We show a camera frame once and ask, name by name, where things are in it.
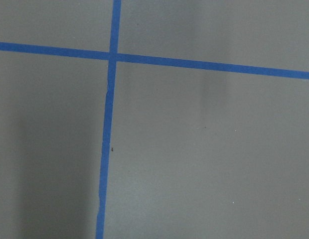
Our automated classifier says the blue tape strip lengthwise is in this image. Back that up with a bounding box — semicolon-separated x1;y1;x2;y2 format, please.
95;0;122;239

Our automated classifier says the blue tape strip crosswise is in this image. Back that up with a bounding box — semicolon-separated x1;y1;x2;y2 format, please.
0;42;309;80

